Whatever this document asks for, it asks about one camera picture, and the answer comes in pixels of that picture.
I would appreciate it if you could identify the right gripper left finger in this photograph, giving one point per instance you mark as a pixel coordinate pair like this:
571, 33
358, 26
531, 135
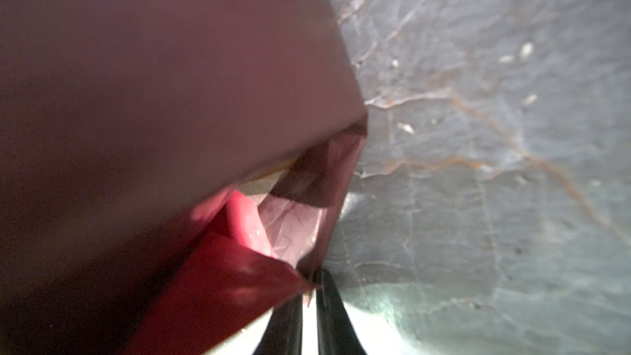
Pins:
283, 334

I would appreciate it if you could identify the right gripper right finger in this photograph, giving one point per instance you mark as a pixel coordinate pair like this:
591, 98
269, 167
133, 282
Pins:
335, 332

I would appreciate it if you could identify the red wrapping paper sheet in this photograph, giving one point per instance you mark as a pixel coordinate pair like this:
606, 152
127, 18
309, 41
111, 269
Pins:
171, 170

